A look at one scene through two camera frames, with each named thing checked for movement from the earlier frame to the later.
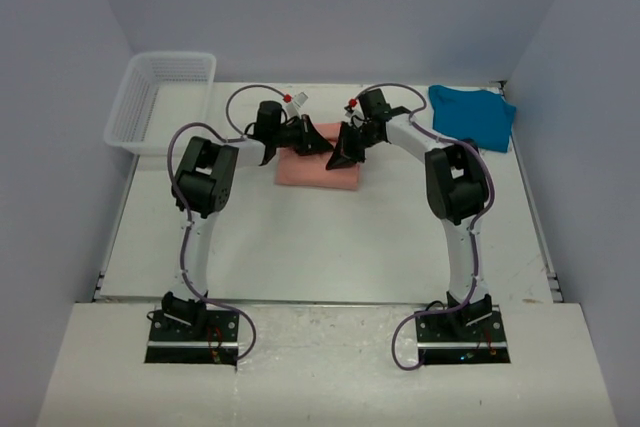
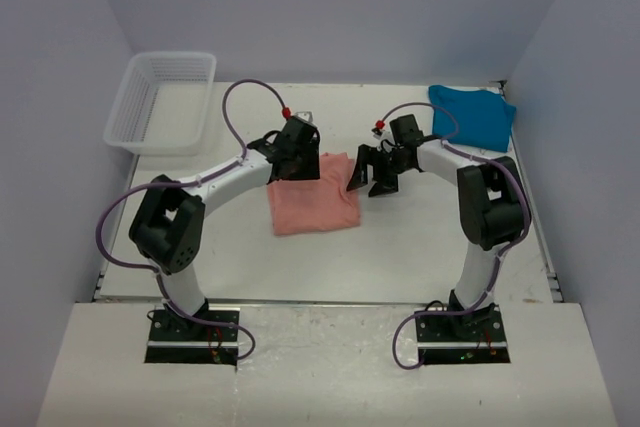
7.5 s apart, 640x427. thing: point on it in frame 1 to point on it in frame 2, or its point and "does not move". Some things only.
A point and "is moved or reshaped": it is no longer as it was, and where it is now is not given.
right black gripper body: [356, 141] to [390, 163]
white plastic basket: [159, 92] does not move
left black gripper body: [296, 135] to [306, 166]
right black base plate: [457, 337] does not move
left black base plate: [215, 342] does not move
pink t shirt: [296, 169] is moved or reshaped
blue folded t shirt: [478, 115] does not move
